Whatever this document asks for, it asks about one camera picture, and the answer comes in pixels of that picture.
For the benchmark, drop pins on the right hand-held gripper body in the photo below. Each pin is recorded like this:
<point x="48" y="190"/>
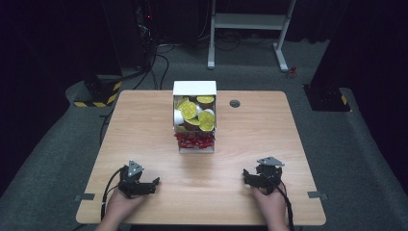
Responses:
<point x="270" y="174"/>

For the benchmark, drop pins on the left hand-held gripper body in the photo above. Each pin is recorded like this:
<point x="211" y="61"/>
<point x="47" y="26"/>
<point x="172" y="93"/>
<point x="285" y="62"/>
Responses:
<point x="131" y="179"/>

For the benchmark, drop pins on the grey tape strip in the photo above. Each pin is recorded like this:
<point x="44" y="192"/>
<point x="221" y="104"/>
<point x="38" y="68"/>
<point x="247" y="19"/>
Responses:
<point x="84" y="196"/>
<point x="317" y="194"/>

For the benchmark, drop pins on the pile of red packets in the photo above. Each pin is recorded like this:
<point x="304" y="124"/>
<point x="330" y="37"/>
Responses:
<point x="194" y="140"/>

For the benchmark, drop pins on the grey round table grommet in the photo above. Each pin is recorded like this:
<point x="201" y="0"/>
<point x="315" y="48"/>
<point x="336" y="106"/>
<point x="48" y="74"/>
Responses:
<point x="234" y="103"/>

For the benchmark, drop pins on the pile of yellow-lidded capsules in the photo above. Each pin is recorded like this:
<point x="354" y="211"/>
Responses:
<point x="192" y="112"/>

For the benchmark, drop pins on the black yellow striped stand base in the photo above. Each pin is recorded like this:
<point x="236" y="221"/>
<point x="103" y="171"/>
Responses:
<point x="102" y="94"/>

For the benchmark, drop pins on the white two-compartment box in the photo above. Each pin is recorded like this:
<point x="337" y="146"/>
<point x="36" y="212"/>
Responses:
<point x="194" y="88"/>

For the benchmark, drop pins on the small red floor object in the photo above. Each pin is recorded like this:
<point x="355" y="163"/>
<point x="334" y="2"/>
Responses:
<point x="291" y="72"/>

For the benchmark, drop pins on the dark computer tower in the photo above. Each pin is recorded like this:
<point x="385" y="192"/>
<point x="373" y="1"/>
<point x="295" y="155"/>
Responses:
<point x="144" y="29"/>

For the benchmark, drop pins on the white metal stand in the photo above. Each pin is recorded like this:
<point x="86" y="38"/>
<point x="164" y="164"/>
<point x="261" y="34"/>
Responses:
<point x="248" y="20"/>

